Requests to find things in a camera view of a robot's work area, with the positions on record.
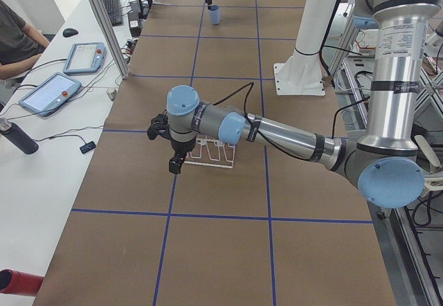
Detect light blue plastic cup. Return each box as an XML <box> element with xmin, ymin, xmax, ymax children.
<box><xmin>208</xmin><ymin>5</ymin><xmax>221</xmax><ymax>26</ymax></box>

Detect small black device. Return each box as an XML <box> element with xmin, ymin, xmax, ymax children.
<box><xmin>80</xmin><ymin>141</ymin><xmax>96</xmax><ymax>154</ymax></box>

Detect black keyboard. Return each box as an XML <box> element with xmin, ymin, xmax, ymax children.
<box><xmin>102</xmin><ymin>0</ymin><xmax>123</xmax><ymax>26</ymax></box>

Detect far teach pendant tablet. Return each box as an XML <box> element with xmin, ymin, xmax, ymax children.
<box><xmin>63</xmin><ymin>42</ymin><xmax>107</xmax><ymax>75</ymax></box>

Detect teach pendant tablet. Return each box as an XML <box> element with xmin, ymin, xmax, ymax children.
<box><xmin>19</xmin><ymin>73</ymin><xmax>82</xmax><ymax>117</ymax></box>
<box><xmin>63</xmin><ymin>42</ymin><xmax>107</xmax><ymax>75</ymax></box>

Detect near teach pendant tablet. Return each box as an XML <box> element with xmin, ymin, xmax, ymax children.
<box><xmin>19</xmin><ymin>73</ymin><xmax>82</xmax><ymax>117</ymax></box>

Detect black computer mouse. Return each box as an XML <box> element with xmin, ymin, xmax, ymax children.
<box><xmin>62</xmin><ymin>28</ymin><xmax>78</xmax><ymax>38</ymax></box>

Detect black water bottle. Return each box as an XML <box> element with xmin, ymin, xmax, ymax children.
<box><xmin>1</xmin><ymin>118</ymin><xmax>39</xmax><ymax>154</ymax></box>

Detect seated person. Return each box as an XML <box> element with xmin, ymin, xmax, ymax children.
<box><xmin>1</xmin><ymin>1</ymin><xmax>50</xmax><ymax>80</ymax></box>

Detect red cylinder tube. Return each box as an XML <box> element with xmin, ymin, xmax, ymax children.
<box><xmin>1</xmin><ymin>269</ymin><xmax>44</xmax><ymax>296</ymax></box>

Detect white office chair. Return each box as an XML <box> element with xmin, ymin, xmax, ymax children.
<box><xmin>415</xmin><ymin>135</ymin><xmax>442</xmax><ymax>198</ymax></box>

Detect white wire cup rack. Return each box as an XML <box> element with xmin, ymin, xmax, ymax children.
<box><xmin>185</xmin><ymin>134</ymin><xmax>236</xmax><ymax>169</ymax></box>

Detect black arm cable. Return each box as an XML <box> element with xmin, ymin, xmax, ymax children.
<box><xmin>210</xmin><ymin>82</ymin><xmax>373</xmax><ymax>158</ymax></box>

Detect aluminium frame post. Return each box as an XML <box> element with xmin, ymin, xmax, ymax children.
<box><xmin>89</xmin><ymin>0</ymin><xmax>129</xmax><ymax>80</ymax></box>

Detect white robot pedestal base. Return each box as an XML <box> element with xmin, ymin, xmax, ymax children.
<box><xmin>273</xmin><ymin>0</ymin><xmax>339</xmax><ymax>96</ymax></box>

